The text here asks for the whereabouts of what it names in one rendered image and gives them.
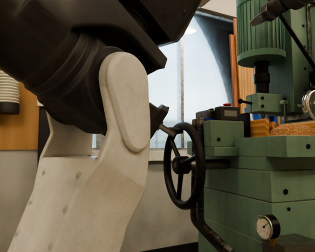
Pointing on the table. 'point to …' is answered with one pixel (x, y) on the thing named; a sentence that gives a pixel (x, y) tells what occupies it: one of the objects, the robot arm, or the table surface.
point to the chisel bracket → (265, 104)
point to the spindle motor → (258, 36)
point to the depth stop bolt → (284, 108)
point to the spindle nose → (261, 76)
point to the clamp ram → (246, 123)
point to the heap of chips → (293, 130)
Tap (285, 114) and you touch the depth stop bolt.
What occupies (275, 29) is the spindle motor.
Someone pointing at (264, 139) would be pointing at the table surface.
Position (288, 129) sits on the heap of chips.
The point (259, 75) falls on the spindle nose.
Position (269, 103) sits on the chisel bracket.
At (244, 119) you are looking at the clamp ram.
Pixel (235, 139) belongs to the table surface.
